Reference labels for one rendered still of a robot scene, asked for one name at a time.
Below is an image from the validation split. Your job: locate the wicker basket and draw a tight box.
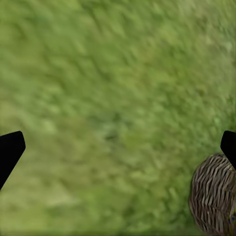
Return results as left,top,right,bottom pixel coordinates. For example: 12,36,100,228
189,153,236,236

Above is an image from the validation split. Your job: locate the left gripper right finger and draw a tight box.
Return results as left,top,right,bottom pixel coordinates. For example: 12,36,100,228
220,131,236,170

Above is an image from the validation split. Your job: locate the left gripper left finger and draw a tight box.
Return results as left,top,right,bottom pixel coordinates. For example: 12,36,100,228
0,131,26,189

